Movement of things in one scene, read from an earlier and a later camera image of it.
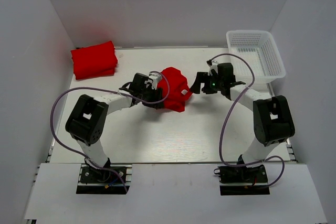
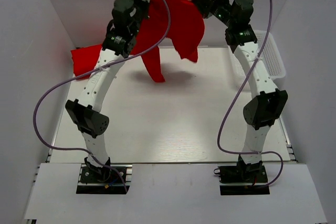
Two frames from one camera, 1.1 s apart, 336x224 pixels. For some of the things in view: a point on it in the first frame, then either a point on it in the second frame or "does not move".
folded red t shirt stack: (95, 61) does not move
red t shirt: (179, 90) -> (186, 29)
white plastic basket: (258, 48) does not move
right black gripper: (202, 77) -> (206, 4)
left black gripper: (159, 96) -> (144, 3)
